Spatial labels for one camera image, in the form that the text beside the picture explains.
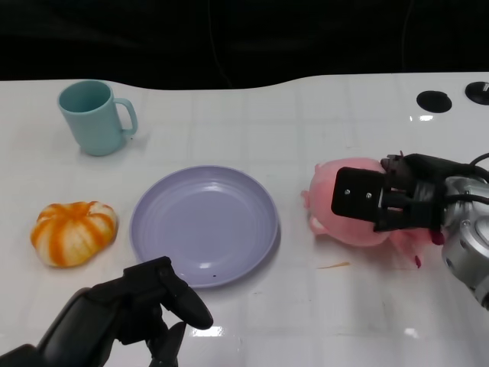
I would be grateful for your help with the pink plush doll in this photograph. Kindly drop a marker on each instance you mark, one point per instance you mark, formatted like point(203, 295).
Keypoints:
point(322, 187)

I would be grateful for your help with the teal plastic mug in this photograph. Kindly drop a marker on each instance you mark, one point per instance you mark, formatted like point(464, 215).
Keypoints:
point(95, 126)

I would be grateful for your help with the orange white striped pumpkin toy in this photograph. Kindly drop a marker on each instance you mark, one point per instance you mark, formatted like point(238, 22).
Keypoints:
point(72, 233)

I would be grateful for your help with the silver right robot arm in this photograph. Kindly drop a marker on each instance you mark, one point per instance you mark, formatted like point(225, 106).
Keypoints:
point(468, 237)

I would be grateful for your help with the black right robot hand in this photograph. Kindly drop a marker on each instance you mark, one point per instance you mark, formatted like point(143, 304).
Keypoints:
point(355, 195)

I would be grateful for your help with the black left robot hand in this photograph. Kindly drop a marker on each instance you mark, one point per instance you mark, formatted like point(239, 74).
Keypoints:
point(107, 313)

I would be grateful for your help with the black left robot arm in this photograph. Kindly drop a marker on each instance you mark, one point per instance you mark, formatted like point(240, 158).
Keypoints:
point(17, 357)

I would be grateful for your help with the purple round plate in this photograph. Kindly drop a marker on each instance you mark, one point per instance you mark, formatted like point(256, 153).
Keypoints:
point(206, 218)

